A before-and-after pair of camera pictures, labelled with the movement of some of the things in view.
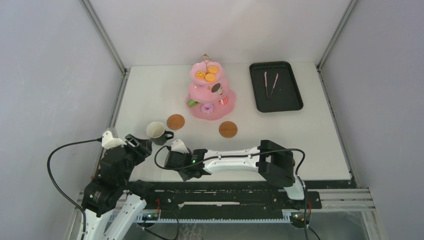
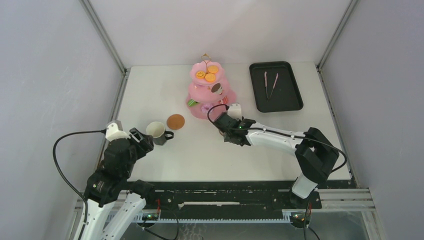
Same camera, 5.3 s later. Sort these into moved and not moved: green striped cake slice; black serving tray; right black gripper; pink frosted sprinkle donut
Moved: right black gripper
Not moved: pink frosted sprinkle donut; black serving tray; green striped cake slice
